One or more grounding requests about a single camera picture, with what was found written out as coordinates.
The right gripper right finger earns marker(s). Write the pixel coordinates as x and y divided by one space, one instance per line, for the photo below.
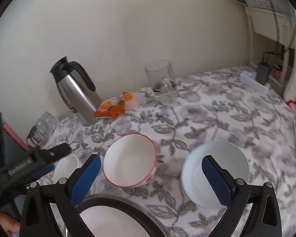
264 218

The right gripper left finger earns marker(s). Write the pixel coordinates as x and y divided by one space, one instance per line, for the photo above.
37 216

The white square bowl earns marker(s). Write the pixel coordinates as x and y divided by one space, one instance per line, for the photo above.
66 167

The pale blue ceramic bowl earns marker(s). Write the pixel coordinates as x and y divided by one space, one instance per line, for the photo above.
194 182

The strawberry pattern red-rimmed bowl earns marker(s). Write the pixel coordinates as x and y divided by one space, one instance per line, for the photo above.
130 161

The stainless steel round plate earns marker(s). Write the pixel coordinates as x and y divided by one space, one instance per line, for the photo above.
160 226

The clear drinking glass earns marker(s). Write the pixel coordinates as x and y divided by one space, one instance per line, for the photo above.
47 124

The floral grey tablecloth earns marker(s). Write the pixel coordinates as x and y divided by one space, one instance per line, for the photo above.
211 106

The stainless steel thermos jug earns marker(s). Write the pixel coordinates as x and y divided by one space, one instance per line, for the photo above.
76 89

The orange snack packet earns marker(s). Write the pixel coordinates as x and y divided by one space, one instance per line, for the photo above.
127 103

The white power strip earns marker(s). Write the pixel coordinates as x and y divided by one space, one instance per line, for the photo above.
249 79

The black charger plug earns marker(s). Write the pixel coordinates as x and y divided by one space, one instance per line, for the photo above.
262 73

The clear glass mug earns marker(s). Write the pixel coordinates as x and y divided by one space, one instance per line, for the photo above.
161 77

